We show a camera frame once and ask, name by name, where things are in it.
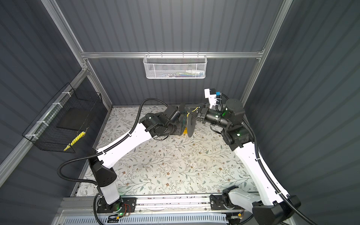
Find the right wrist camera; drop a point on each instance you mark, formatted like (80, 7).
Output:
(212, 95)

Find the white wire mesh basket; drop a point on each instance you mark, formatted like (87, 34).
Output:
(175, 68)

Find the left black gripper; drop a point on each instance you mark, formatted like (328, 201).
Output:
(179, 130)

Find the floral table mat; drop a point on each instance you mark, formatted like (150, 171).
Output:
(199, 164)

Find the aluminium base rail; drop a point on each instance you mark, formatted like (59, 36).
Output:
(185, 204)

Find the grey perforated cable spool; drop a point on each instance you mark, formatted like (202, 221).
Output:
(189, 118)

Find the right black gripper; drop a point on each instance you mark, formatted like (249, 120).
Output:
(199, 109)

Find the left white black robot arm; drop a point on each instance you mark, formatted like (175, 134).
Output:
(170, 122)

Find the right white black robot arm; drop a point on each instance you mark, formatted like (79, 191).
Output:
(273, 204)

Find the black wire mesh basket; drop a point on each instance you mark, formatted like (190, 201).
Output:
(72, 113)

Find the yellow black tool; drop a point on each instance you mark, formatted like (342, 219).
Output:
(75, 140)

